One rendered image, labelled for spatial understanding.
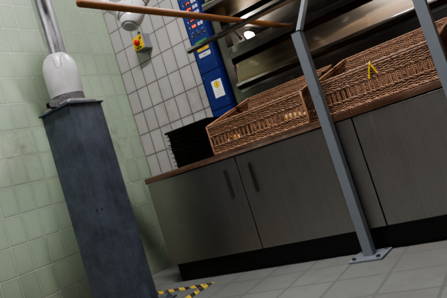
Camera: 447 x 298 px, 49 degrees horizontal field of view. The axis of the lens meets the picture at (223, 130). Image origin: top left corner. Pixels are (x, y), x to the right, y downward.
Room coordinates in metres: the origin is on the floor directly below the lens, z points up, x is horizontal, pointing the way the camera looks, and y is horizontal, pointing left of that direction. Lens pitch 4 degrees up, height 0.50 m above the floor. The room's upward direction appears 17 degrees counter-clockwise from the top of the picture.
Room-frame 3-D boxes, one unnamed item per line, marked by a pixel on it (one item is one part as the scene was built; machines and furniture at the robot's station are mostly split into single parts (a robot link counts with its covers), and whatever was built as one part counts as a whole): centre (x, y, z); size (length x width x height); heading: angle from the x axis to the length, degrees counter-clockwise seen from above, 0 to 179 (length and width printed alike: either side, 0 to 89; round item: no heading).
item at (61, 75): (2.35, 0.67, 1.17); 0.18 x 0.16 x 0.22; 14
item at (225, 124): (2.49, -0.28, 0.72); 0.56 x 0.49 x 0.28; 56
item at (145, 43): (3.20, 0.34, 1.46); 0.10 x 0.07 x 0.10; 55
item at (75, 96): (2.32, 0.67, 1.03); 0.22 x 0.18 x 0.06; 149
